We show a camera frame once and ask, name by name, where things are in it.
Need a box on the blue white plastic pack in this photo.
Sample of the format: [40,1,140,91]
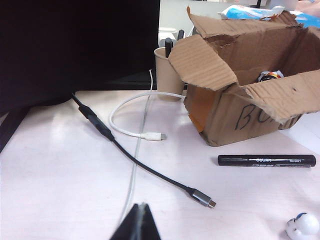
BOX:
[216,4,286,21]

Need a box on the black USB-C cable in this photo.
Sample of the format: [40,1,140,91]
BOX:
[71,92,217,209]

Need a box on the black computer monitor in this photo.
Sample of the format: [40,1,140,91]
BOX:
[0,0,161,118]

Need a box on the beige paper cup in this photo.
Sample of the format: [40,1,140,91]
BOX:
[153,46,186,102]

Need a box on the torn brown cardboard box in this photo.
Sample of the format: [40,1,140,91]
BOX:
[167,5,320,148]

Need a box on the blue pink plastic pack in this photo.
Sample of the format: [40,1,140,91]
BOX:
[294,0,320,29]

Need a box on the white USB-C cable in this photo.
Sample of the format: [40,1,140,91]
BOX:
[109,91,187,142]

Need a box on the black marker pen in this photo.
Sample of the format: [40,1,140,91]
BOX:
[217,154,317,169]

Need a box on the crumpled colourful wrapper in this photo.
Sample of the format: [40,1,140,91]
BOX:
[257,70,284,83]

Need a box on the black flat stand leg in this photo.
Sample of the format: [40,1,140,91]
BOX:
[0,109,29,154]

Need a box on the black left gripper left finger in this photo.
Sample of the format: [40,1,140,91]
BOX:
[109,202,141,240]

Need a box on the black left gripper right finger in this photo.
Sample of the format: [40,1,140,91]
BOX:
[136,202,162,240]

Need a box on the thin white wire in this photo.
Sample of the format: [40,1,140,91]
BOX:
[149,69,156,92]

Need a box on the white partition board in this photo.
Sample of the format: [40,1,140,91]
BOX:
[158,0,196,49]

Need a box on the white round doll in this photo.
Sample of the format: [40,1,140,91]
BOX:
[286,211,320,239]

